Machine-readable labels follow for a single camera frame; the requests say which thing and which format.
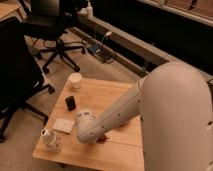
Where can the black office chair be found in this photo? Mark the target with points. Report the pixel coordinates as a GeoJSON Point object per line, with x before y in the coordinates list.
{"type": "Point", "coordinates": [48, 20]}
{"type": "Point", "coordinates": [20, 75]}

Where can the white paper cup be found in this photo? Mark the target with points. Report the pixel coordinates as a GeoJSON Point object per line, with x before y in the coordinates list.
{"type": "Point", "coordinates": [75, 80]}

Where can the black office chair left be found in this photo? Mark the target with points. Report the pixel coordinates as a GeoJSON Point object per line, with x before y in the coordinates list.
{"type": "Point", "coordinates": [20, 75]}

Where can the wooden desk corner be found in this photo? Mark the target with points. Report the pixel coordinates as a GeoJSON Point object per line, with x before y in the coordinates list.
{"type": "Point", "coordinates": [8, 9]}

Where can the white spray bottle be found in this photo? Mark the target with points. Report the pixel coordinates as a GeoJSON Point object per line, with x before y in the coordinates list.
{"type": "Point", "coordinates": [89, 9]}

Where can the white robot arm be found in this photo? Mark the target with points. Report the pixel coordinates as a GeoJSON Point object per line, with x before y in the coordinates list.
{"type": "Point", "coordinates": [175, 107]}

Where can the black office chair rear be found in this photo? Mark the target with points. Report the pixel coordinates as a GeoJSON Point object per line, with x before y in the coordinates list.
{"type": "Point", "coordinates": [48, 20]}

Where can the red chili pepper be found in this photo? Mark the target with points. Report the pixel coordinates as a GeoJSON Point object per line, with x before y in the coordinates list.
{"type": "Point", "coordinates": [102, 139]}

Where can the power strip with cables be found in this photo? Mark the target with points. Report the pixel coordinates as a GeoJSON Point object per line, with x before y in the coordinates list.
{"type": "Point", "coordinates": [98, 51]}

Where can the small black box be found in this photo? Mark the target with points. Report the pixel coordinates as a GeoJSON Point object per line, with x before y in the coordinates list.
{"type": "Point", "coordinates": [70, 102]}

